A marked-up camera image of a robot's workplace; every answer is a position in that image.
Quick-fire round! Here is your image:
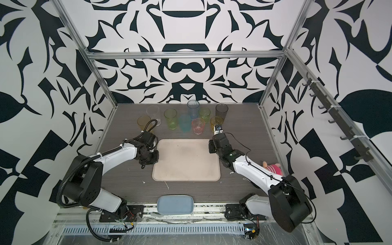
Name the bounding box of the beige plastic tray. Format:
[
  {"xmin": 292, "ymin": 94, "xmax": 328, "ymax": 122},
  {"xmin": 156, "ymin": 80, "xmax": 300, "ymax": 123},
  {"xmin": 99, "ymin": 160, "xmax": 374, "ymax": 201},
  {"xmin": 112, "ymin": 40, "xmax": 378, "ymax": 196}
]
[{"xmin": 152, "ymin": 139, "xmax": 221, "ymax": 182}]

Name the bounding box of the amber plastic cup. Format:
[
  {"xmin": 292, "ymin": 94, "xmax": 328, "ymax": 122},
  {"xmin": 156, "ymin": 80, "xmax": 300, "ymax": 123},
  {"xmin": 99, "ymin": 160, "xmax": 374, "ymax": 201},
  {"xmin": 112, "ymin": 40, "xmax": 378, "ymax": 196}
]
[{"xmin": 137, "ymin": 115, "xmax": 151, "ymax": 131}]

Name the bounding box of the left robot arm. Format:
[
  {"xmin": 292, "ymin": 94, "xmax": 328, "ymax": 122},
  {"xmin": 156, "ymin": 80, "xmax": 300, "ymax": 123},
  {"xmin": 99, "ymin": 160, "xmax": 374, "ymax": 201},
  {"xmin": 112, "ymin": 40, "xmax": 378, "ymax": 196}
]
[{"xmin": 56, "ymin": 131, "xmax": 159, "ymax": 216}]

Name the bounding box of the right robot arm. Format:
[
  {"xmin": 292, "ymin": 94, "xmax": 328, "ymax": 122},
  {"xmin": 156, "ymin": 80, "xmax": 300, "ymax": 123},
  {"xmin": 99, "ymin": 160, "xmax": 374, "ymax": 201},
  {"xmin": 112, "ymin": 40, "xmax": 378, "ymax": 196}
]
[{"xmin": 208, "ymin": 133, "xmax": 315, "ymax": 232}]

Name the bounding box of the yellow plastic cup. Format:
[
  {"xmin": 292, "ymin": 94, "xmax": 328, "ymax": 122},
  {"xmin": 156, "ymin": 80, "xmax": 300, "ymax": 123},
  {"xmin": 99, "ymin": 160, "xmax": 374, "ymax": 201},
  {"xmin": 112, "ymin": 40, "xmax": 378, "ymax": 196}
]
[{"xmin": 210, "ymin": 116, "xmax": 223, "ymax": 133}]

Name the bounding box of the pink plastic cup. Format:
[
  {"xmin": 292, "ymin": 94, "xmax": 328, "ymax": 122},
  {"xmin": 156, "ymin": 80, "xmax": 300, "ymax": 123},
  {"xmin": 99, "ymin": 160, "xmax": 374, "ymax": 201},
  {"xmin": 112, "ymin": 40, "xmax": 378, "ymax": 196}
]
[{"xmin": 192, "ymin": 118, "xmax": 205, "ymax": 135}]

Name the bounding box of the small green plastic cup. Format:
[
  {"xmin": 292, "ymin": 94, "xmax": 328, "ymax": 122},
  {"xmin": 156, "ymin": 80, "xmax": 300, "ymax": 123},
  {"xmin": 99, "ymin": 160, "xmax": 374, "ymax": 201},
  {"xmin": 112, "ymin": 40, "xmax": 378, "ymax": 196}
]
[{"xmin": 199, "ymin": 107, "xmax": 211, "ymax": 124}]

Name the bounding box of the grey smoked plastic cup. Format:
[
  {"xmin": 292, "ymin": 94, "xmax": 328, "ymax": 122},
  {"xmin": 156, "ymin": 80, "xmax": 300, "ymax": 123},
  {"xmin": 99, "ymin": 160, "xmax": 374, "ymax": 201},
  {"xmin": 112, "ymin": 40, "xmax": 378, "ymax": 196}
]
[{"xmin": 215, "ymin": 103, "xmax": 229, "ymax": 123}]

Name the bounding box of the teal frosted plastic cup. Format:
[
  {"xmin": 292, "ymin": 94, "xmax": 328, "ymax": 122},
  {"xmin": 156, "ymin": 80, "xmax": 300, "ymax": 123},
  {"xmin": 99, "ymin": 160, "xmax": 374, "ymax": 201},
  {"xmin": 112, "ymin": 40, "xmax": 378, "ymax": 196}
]
[{"xmin": 179, "ymin": 114, "xmax": 192, "ymax": 133}]

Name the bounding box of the tall green plastic cup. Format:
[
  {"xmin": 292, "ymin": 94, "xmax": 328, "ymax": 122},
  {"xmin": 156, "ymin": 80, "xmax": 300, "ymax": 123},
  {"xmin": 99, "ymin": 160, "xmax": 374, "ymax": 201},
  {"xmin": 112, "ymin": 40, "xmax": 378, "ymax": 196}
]
[{"xmin": 164, "ymin": 108, "xmax": 178, "ymax": 130}]

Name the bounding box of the blue clear plastic cup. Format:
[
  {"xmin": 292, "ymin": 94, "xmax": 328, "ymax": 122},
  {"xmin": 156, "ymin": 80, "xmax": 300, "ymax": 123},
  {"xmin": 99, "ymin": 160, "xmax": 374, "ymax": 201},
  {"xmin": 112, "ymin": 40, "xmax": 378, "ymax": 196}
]
[{"xmin": 187, "ymin": 100, "xmax": 200, "ymax": 120}]

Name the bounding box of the blue grey oval dish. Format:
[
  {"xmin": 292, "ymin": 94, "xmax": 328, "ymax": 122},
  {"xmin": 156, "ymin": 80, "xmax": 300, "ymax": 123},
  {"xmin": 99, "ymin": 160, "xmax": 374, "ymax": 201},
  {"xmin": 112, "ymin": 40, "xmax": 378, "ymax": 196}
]
[{"xmin": 157, "ymin": 195, "xmax": 194, "ymax": 215}]

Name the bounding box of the cartoon face plush toy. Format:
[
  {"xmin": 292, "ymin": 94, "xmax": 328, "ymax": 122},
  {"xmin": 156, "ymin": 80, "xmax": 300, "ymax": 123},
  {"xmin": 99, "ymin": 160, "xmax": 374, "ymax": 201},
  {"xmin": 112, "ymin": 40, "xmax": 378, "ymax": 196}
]
[{"xmin": 262, "ymin": 161, "xmax": 283, "ymax": 176}]

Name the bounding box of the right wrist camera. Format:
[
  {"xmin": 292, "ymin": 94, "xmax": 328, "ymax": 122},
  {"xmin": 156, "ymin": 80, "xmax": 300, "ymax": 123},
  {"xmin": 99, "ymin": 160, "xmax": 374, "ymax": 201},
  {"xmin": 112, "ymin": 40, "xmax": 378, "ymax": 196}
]
[{"xmin": 213, "ymin": 124, "xmax": 223, "ymax": 135}]

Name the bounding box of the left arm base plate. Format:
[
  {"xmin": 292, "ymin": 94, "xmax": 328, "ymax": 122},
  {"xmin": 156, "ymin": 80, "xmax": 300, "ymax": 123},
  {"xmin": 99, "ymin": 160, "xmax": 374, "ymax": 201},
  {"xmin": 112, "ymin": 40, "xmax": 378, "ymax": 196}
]
[{"xmin": 99, "ymin": 205, "xmax": 145, "ymax": 223}]

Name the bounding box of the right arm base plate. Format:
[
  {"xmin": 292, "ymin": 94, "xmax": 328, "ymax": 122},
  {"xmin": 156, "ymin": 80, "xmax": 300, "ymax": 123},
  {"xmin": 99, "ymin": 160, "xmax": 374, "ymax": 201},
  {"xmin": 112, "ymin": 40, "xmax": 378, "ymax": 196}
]
[{"xmin": 224, "ymin": 204, "xmax": 266, "ymax": 221}]

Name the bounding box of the left black corrugated cable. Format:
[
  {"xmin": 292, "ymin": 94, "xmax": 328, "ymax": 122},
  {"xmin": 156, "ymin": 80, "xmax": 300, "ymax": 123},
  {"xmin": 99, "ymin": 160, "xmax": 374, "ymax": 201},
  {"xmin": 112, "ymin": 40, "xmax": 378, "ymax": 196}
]
[{"xmin": 56, "ymin": 118, "xmax": 158, "ymax": 243}]

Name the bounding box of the white slotted cable duct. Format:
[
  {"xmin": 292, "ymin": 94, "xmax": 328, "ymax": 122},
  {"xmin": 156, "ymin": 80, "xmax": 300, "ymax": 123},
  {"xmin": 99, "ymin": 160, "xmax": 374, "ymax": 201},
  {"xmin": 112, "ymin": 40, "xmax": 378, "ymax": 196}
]
[{"xmin": 61, "ymin": 223, "xmax": 246, "ymax": 236}]

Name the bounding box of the black wall hook rack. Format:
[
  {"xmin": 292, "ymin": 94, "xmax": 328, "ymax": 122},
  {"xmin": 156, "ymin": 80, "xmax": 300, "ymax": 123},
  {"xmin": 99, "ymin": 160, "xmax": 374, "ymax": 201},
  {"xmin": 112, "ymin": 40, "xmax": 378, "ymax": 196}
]
[{"xmin": 303, "ymin": 78, "xmax": 374, "ymax": 162}]

